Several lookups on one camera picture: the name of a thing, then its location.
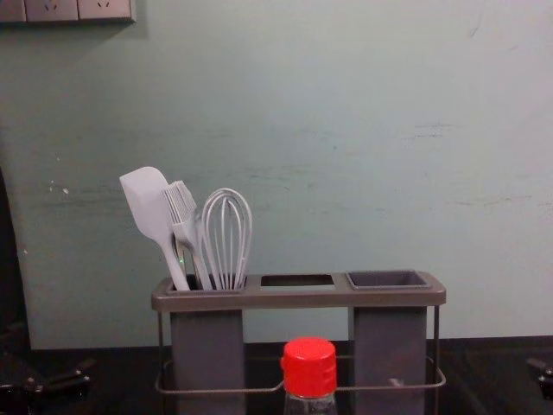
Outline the black curved upright object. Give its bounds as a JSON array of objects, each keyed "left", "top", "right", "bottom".
[{"left": 0, "top": 164, "right": 35, "bottom": 352}]

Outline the black table cloth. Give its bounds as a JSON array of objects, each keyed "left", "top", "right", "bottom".
[{"left": 0, "top": 336, "right": 553, "bottom": 415}]

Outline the grey plastic rack bin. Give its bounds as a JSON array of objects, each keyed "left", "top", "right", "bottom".
[
  {"left": 345, "top": 270, "right": 431, "bottom": 415},
  {"left": 169, "top": 284, "right": 248, "bottom": 415}
]

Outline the pale grey silicone brush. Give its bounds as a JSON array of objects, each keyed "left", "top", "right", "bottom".
[{"left": 161, "top": 180, "right": 214, "bottom": 291}]

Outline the pale grey silicone spatula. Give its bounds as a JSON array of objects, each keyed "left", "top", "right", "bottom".
[{"left": 118, "top": 165, "right": 192, "bottom": 292}]

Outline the pale grey silicone whisk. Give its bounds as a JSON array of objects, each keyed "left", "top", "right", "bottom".
[{"left": 200, "top": 187, "right": 254, "bottom": 291}]

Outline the red bottle cap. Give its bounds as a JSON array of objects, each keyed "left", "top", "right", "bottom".
[{"left": 279, "top": 337, "right": 339, "bottom": 399}]

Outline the clear plastic bottle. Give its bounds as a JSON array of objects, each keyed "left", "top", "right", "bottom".
[{"left": 283, "top": 386, "right": 339, "bottom": 415}]

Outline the grey utensil rack frame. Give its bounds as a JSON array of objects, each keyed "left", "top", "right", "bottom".
[{"left": 150, "top": 271, "right": 448, "bottom": 415}]

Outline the grey wall socket panel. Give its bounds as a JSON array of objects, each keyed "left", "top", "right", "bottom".
[{"left": 0, "top": 0, "right": 137, "bottom": 24}]

